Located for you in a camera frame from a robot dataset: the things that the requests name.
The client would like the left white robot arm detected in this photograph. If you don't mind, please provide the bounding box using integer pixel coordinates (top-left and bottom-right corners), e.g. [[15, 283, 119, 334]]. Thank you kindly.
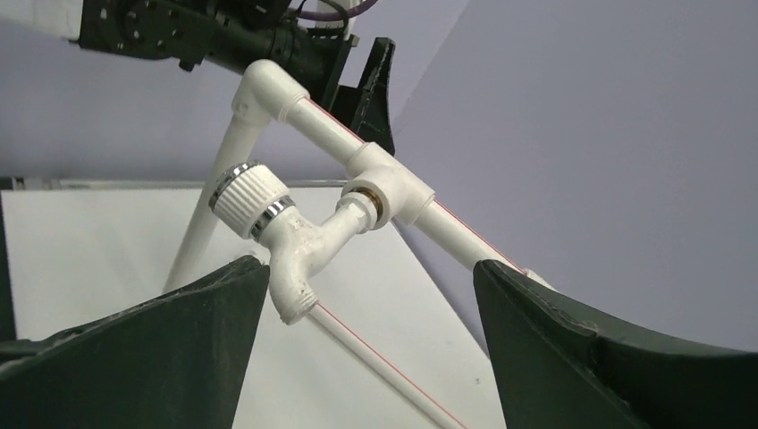
[[1, 0, 396, 153]]

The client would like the white plastic water faucet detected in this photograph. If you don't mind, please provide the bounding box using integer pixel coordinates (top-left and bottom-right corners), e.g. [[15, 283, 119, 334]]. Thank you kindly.
[[208, 163, 381, 325]]

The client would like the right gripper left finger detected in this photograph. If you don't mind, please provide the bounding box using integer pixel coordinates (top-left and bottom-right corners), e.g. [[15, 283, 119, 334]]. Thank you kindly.
[[1, 256, 270, 428]]

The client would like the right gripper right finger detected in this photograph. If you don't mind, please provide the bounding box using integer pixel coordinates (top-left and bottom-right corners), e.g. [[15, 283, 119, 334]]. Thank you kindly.
[[473, 260, 757, 428]]

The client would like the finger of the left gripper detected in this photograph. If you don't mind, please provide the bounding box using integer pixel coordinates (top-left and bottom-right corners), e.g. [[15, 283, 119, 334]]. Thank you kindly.
[[331, 38, 396, 156]]

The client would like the white PVC pipe frame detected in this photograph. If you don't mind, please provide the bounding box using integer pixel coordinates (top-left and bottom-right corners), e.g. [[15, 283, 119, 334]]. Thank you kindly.
[[162, 59, 558, 429]]

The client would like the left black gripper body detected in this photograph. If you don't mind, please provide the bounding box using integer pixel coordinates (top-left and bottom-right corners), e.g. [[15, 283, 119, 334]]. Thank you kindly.
[[269, 23, 357, 110]]

